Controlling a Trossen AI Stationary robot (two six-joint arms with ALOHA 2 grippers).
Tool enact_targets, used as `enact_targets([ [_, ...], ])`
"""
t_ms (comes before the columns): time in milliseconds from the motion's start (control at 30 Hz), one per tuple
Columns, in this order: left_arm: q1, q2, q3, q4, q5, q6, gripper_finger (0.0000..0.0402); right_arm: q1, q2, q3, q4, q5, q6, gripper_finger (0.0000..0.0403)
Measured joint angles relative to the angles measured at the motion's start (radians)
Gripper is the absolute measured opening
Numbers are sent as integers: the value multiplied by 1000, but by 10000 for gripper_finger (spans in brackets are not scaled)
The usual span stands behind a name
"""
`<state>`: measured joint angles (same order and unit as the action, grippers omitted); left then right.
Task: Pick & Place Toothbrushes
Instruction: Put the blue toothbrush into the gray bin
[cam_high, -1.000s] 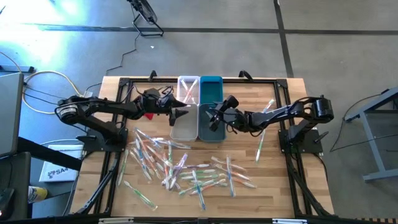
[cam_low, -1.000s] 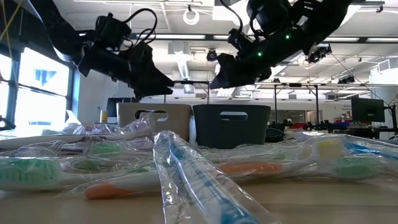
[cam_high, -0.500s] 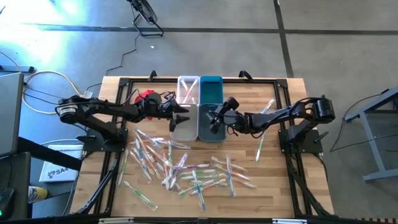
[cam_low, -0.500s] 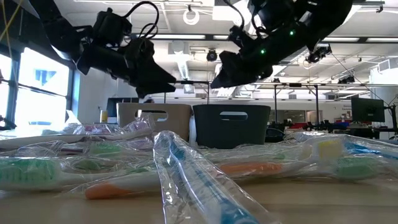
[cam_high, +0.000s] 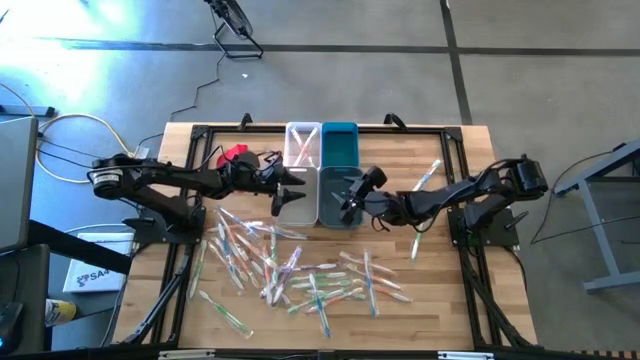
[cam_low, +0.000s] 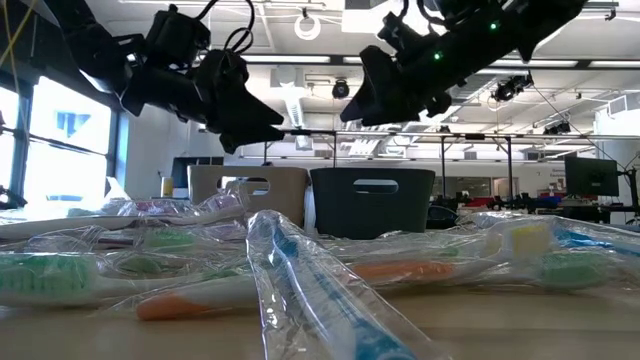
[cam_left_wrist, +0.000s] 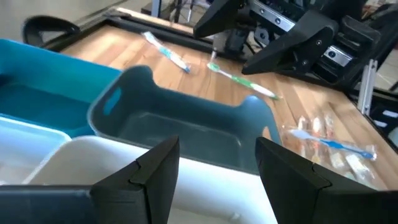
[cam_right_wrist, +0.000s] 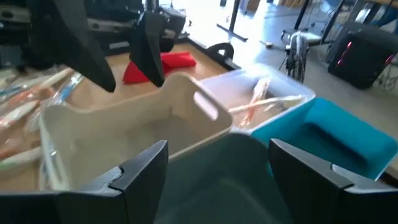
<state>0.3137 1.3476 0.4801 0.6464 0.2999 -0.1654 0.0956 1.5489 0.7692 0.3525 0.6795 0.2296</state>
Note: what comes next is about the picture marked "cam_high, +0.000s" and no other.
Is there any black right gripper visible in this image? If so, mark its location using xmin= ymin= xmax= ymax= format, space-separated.
xmin=330 ymin=166 xmax=407 ymax=232

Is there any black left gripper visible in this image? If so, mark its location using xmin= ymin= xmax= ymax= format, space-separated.
xmin=219 ymin=152 xmax=307 ymax=217

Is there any beige plastic bin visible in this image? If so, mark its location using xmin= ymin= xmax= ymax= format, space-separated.
xmin=272 ymin=165 xmax=320 ymax=229

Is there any dark grey plastic bin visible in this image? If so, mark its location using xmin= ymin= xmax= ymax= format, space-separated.
xmin=318 ymin=165 xmax=365 ymax=230

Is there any clear plastic bin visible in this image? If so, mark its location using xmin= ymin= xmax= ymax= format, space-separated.
xmin=282 ymin=121 xmax=323 ymax=169

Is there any teal plastic bin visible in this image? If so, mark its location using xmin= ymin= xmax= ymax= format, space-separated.
xmin=320 ymin=121 xmax=360 ymax=169

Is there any red cloth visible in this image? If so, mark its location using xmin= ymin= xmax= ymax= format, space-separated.
xmin=215 ymin=143 xmax=251 ymax=169

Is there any purple wrapped toothbrush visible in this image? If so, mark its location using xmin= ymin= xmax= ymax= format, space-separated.
xmin=278 ymin=262 xmax=339 ymax=274
xmin=272 ymin=245 xmax=303 ymax=306

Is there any black floor fan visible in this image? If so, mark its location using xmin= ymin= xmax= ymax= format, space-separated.
xmin=203 ymin=0 xmax=265 ymax=60

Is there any white light bar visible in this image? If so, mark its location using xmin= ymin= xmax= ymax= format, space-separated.
xmin=158 ymin=349 xmax=217 ymax=360
xmin=437 ymin=351 xmax=496 ymax=360

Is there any white printed box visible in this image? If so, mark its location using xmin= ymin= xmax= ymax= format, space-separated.
xmin=62 ymin=231 xmax=136 ymax=295

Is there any black desk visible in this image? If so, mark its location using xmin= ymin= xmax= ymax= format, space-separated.
xmin=0 ymin=218 xmax=135 ymax=354

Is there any yellow can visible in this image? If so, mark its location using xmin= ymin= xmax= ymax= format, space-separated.
xmin=44 ymin=298 xmax=78 ymax=328

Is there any grey power strip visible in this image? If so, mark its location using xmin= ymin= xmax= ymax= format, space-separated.
xmin=0 ymin=103 xmax=58 ymax=119

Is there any grey monitor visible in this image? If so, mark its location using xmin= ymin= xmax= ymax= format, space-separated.
xmin=0 ymin=115 xmax=40 ymax=254

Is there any black computer mouse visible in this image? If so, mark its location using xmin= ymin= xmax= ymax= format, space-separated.
xmin=0 ymin=301 xmax=24 ymax=352

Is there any black fan cable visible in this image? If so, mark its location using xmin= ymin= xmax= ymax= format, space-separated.
xmin=168 ymin=49 xmax=225 ymax=124

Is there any yellow extension cable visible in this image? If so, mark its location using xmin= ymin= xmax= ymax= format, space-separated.
xmin=0 ymin=82 xmax=132 ymax=185

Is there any black floor cable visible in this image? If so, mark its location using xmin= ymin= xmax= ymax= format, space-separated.
xmin=529 ymin=214 xmax=640 ymax=246

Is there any grey desk frame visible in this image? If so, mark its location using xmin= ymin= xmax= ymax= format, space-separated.
xmin=552 ymin=139 xmax=640 ymax=295

